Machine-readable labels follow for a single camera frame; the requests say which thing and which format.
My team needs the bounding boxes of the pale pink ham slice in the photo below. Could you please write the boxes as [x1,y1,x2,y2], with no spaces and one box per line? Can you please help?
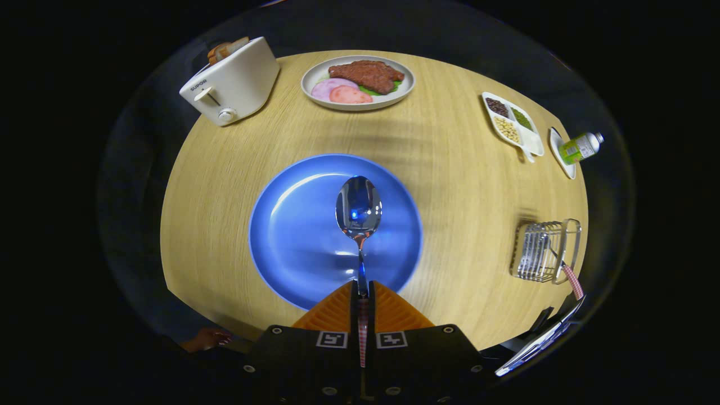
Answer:
[311,78,359,102]

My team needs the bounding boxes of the white toaster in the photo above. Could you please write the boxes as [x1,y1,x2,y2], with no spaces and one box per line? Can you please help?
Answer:
[179,37,281,127]

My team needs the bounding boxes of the grey round plate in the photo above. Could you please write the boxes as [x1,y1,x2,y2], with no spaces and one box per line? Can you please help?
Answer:
[300,55,416,111]

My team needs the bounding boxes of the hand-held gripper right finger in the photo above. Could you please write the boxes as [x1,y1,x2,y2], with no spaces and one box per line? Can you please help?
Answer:
[368,280,489,403]

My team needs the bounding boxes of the spoon with checked handle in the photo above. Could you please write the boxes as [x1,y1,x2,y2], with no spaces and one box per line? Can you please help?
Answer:
[335,175,383,367]

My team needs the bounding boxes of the pile of yellow soybeans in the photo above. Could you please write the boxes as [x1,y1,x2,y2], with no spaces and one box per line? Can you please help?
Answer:
[494,116,521,143]

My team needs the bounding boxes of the reddish pink ham slice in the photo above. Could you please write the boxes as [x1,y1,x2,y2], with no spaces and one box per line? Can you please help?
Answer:
[329,85,374,105]

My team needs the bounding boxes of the green lettuce leaf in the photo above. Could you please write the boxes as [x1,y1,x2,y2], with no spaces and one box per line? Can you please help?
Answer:
[358,80,403,96]

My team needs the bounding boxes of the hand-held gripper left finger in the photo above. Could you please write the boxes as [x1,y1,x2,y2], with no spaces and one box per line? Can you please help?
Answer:
[243,280,359,403]

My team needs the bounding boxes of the white divided dish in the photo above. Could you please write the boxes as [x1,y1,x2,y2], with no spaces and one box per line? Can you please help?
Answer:
[481,92,545,164]

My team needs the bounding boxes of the flat tablet on stand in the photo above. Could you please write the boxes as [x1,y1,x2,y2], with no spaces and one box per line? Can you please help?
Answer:
[495,292,588,377]

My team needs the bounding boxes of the green label bottle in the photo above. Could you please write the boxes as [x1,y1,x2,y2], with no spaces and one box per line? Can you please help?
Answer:
[558,132,605,165]

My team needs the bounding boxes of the brown steak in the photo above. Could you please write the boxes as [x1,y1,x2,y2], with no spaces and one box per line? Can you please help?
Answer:
[328,60,405,95]

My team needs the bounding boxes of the small white saucer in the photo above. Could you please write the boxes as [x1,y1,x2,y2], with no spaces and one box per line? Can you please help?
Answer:
[549,127,578,180]

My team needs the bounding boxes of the metal wire cutlery rack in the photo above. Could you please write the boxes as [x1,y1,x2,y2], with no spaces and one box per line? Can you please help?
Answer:
[510,218,583,285]

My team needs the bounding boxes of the blue round plate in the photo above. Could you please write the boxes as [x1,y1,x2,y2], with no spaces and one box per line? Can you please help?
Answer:
[249,154,424,311]

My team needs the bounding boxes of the fork with checked handle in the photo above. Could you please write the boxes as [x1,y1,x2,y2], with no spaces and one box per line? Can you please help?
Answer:
[548,247,586,300]

